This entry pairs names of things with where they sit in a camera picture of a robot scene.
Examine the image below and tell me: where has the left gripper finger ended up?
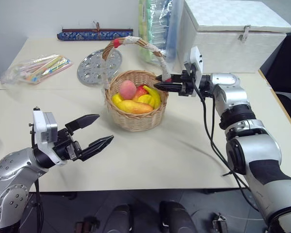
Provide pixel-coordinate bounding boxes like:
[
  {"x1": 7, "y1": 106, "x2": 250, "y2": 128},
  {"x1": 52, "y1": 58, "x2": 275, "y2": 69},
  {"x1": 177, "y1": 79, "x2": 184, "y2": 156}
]
[
  {"x1": 65, "y1": 114, "x2": 101, "y2": 136},
  {"x1": 78, "y1": 135, "x2": 115, "y2": 162}
]

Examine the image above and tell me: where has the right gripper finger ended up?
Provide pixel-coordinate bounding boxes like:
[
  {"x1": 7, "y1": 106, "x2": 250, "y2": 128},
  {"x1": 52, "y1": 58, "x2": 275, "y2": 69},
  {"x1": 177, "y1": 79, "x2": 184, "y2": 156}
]
[
  {"x1": 155, "y1": 73, "x2": 183, "y2": 83},
  {"x1": 153, "y1": 82, "x2": 185, "y2": 93}
]

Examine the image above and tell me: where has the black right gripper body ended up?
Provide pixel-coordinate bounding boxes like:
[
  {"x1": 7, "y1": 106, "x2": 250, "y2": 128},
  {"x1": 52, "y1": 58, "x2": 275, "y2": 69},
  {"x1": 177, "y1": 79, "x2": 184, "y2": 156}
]
[{"x1": 179, "y1": 69, "x2": 197, "y2": 97}]

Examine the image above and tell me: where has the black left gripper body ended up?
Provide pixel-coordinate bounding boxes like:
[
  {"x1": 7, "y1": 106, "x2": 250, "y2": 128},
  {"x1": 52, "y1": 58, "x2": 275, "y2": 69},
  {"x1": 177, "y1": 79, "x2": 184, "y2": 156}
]
[{"x1": 52, "y1": 128, "x2": 83, "y2": 162}]

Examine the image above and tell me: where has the wicker basket with handle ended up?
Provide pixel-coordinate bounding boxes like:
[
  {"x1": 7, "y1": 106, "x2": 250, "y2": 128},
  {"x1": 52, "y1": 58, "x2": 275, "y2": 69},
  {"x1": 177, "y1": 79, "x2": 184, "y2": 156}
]
[{"x1": 101, "y1": 35, "x2": 173, "y2": 133}]

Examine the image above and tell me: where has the yellow banana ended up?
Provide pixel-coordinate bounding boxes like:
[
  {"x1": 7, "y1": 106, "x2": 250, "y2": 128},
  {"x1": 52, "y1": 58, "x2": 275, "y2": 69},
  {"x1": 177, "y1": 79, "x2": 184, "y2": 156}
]
[{"x1": 142, "y1": 84, "x2": 162, "y2": 110}]

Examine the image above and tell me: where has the ribbed yellow fruit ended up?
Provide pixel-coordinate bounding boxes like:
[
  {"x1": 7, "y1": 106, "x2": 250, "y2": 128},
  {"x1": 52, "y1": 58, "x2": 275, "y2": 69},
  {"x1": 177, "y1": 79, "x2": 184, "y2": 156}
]
[{"x1": 137, "y1": 94, "x2": 153, "y2": 108}]

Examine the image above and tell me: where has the red apple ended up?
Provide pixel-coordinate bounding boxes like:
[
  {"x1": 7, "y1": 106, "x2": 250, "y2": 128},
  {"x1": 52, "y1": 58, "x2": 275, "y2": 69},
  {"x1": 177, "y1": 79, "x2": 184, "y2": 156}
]
[{"x1": 131, "y1": 84, "x2": 148, "y2": 103}]

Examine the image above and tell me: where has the small yellow lemon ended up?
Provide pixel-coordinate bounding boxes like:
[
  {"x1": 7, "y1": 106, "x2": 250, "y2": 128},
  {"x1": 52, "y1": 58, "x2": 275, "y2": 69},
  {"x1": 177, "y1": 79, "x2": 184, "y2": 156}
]
[{"x1": 111, "y1": 93, "x2": 125, "y2": 106}]

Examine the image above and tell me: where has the yellow orange mango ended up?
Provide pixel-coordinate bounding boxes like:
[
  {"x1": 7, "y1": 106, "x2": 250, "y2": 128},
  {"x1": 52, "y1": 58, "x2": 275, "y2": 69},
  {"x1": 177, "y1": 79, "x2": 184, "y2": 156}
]
[{"x1": 116, "y1": 100, "x2": 154, "y2": 115}]

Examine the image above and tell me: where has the pink peach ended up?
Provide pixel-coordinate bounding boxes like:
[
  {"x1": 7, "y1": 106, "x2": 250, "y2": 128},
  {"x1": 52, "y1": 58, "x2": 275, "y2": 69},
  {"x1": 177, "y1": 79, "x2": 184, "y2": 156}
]
[{"x1": 118, "y1": 80, "x2": 137, "y2": 100}]

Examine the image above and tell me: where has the blue clear plastic bag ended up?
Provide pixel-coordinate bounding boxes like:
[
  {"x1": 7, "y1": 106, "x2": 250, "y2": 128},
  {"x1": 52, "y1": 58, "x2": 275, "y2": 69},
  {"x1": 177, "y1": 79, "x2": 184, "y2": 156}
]
[{"x1": 164, "y1": 0, "x2": 185, "y2": 62}]

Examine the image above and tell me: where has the round perforated metal plate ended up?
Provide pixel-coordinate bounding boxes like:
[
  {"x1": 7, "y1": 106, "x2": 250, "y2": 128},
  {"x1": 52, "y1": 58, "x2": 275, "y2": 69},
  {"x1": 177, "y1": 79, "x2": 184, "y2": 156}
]
[{"x1": 77, "y1": 48, "x2": 123, "y2": 86}]

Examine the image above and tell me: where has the green tissue pack in plastic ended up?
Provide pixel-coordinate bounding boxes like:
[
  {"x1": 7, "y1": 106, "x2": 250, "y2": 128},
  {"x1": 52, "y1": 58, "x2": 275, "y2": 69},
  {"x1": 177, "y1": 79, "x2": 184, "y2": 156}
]
[{"x1": 138, "y1": 0, "x2": 178, "y2": 65}]

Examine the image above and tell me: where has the white lidded storage box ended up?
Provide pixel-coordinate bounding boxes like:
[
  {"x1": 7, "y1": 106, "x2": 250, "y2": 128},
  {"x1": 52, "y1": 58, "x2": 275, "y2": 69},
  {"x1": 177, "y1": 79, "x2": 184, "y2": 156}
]
[{"x1": 176, "y1": 0, "x2": 291, "y2": 74}]

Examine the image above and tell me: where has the plastic bag of coloured straws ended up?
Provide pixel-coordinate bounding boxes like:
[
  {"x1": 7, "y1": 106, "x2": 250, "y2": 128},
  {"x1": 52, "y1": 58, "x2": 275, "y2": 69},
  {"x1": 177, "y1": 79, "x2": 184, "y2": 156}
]
[{"x1": 0, "y1": 54, "x2": 73, "y2": 85}]

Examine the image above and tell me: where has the dark rounded shape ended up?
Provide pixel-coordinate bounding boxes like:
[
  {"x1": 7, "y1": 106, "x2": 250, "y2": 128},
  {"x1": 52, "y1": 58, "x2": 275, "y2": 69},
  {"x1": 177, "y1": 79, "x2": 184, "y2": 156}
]
[
  {"x1": 103, "y1": 203, "x2": 134, "y2": 233},
  {"x1": 158, "y1": 200, "x2": 197, "y2": 233}
]

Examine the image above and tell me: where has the metal box latch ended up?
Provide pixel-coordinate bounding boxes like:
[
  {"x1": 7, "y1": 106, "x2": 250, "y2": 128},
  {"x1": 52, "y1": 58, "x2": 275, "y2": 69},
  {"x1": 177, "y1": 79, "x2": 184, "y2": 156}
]
[{"x1": 237, "y1": 24, "x2": 252, "y2": 43}]

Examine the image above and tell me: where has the blue patterned rolled scroll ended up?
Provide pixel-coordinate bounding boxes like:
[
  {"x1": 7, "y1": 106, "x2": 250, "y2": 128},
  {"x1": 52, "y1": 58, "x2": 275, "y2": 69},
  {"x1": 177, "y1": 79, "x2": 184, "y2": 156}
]
[{"x1": 56, "y1": 22, "x2": 134, "y2": 42}]

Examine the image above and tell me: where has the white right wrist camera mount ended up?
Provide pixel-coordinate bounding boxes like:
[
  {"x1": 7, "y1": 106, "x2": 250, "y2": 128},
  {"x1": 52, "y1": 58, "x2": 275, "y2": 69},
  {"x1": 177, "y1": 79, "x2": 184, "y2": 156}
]
[{"x1": 183, "y1": 46, "x2": 205, "y2": 98}]

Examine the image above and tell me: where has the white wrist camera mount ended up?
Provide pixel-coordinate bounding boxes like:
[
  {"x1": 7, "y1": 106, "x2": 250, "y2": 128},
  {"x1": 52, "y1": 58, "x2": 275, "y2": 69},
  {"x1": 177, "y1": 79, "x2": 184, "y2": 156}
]
[
  {"x1": 29, "y1": 106, "x2": 66, "y2": 166},
  {"x1": 183, "y1": 46, "x2": 205, "y2": 98}
]

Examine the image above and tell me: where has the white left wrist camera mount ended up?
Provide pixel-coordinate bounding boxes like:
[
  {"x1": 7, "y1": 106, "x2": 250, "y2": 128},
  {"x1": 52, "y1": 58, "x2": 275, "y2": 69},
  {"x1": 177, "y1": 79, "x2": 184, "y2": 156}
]
[{"x1": 29, "y1": 106, "x2": 66, "y2": 166}]

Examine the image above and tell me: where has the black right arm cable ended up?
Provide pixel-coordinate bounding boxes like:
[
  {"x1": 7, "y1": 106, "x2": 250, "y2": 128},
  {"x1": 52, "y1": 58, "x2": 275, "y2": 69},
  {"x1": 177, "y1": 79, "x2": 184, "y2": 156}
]
[{"x1": 191, "y1": 69, "x2": 260, "y2": 212}]

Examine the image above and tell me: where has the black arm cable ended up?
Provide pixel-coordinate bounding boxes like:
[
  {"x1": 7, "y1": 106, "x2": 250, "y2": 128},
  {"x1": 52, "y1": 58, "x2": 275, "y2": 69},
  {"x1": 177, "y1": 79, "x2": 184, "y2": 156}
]
[
  {"x1": 191, "y1": 69, "x2": 260, "y2": 212},
  {"x1": 29, "y1": 122, "x2": 44, "y2": 233}
]

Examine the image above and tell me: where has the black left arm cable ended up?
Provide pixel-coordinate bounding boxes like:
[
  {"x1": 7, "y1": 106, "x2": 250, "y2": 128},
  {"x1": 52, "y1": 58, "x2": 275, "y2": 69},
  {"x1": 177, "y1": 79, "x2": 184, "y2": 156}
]
[{"x1": 29, "y1": 122, "x2": 44, "y2": 233}]

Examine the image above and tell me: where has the dark metal floor bracket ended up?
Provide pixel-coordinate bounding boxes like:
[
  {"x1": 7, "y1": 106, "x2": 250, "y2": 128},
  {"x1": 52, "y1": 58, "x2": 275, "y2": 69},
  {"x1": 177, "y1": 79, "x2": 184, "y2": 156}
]
[
  {"x1": 211, "y1": 213, "x2": 229, "y2": 233},
  {"x1": 74, "y1": 215, "x2": 100, "y2": 233}
]

